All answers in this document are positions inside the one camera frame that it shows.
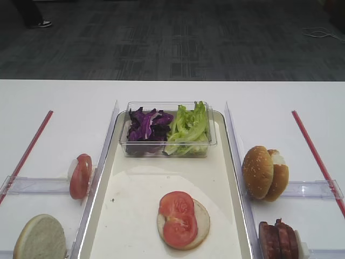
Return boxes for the sesame bun top front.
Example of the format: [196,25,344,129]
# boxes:
[242,146,273,200]

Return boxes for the meat patty front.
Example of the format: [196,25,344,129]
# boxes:
[259,221,281,259]

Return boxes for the person's dark trouser leg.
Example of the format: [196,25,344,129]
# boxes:
[13,0,43,27]

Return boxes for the tomato slice front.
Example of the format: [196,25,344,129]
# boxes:
[163,214,198,249]

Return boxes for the sesame bun top rear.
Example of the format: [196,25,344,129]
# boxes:
[264,149,289,202]

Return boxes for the right clear divider strip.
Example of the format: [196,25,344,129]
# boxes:
[224,102,264,259]

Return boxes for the sesame bun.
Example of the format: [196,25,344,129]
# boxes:
[242,146,273,200]
[264,149,289,202]

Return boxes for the bun bottom slice on tray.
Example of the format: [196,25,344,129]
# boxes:
[156,199,210,250]

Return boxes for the clear bun top pusher track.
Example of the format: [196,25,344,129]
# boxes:
[280,180,344,200]

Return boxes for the clear divider strip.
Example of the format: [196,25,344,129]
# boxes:
[224,102,264,259]
[69,100,119,259]

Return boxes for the right red rail strip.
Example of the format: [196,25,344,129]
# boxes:
[292,110,344,216]

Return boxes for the white metal tray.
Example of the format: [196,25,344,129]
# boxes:
[73,111,252,258]

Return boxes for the left red rail strip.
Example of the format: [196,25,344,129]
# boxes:
[0,110,53,203]

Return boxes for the left clear divider strip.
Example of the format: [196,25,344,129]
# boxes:
[69,100,119,259]

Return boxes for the clear bun slice pusher track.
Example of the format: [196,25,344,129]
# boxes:
[0,250,13,259]

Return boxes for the meat patty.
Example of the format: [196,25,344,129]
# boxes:
[275,219,299,259]
[259,221,281,259]

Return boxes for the upright bun slice left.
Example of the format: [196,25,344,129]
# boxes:
[12,214,67,259]

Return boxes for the clear patty pusher track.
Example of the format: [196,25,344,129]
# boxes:
[309,249,345,259]

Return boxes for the white floor cable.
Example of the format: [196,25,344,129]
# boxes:
[301,26,345,43]

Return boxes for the red rail strip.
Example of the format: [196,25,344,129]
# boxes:
[0,110,53,203]
[292,110,344,216]

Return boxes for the person's shoe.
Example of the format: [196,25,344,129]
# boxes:
[30,21,52,29]

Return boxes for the white patty pusher block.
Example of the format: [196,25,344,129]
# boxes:
[294,230,311,259]

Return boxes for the clear tomato pusher track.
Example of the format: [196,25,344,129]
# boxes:
[1,176,70,194]

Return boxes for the purple cabbage leaves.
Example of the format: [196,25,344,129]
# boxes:
[127,107,174,142]

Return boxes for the meat patty rear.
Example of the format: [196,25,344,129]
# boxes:
[275,219,299,259]

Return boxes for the green lettuce leaves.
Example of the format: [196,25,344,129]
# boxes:
[163,101,209,156]

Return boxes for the clear plastic salad box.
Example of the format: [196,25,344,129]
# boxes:
[119,101,217,158]

